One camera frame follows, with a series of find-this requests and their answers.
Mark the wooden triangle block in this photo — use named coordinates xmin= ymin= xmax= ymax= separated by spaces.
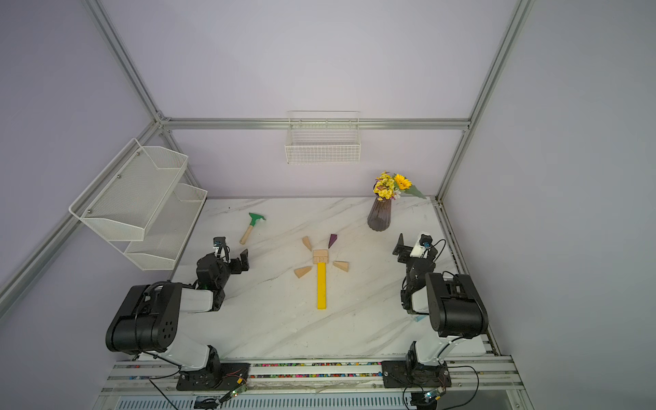
xmin=302 ymin=236 xmax=313 ymax=251
xmin=294 ymin=266 xmax=313 ymax=278
xmin=333 ymin=261 xmax=350 ymax=273

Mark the purple triangle block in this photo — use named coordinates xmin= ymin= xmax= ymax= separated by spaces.
xmin=328 ymin=234 xmax=338 ymax=249

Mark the yellow block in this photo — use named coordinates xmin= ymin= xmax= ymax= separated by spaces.
xmin=317 ymin=262 xmax=326 ymax=289
xmin=317 ymin=284 xmax=327 ymax=310

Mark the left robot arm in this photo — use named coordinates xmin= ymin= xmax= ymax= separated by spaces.
xmin=105 ymin=249 xmax=249 ymax=373

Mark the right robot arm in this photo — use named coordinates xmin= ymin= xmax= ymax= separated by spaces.
xmin=392 ymin=233 xmax=489 ymax=370

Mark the dark ribbed vase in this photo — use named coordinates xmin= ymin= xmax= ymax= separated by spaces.
xmin=367 ymin=198 xmax=393 ymax=232

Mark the yellow flower bouquet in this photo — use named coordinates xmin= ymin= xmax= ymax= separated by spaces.
xmin=372 ymin=172 xmax=426 ymax=202

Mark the white two-tier mesh shelf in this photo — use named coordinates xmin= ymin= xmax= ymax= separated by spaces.
xmin=68 ymin=139 xmax=208 ymax=271

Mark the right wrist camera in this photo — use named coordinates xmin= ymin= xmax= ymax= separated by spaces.
xmin=410 ymin=233 xmax=433 ymax=258

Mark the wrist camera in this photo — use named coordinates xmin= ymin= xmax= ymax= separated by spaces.
xmin=410 ymin=233 xmax=433 ymax=258
xmin=213 ymin=237 xmax=230 ymax=259

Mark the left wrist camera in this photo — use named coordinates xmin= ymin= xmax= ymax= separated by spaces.
xmin=213 ymin=237 xmax=230 ymax=259

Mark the green toy hammer wooden handle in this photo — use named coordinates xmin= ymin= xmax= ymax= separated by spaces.
xmin=239 ymin=213 xmax=267 ymax=245

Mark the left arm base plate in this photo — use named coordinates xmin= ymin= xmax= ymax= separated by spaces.
xmin=176 ymin=362 xmax=251 ymax=391

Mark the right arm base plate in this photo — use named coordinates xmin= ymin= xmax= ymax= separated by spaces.
xmin=381 ymin=360 xmax=452 ymax=389

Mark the aluminium front rail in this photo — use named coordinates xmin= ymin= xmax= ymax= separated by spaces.
xmin=94 ymin=355 xmax=533 ymax=409

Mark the white wire wall basket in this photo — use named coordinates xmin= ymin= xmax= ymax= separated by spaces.
xmin=285 ymin=110 xmax=361 ymax=165

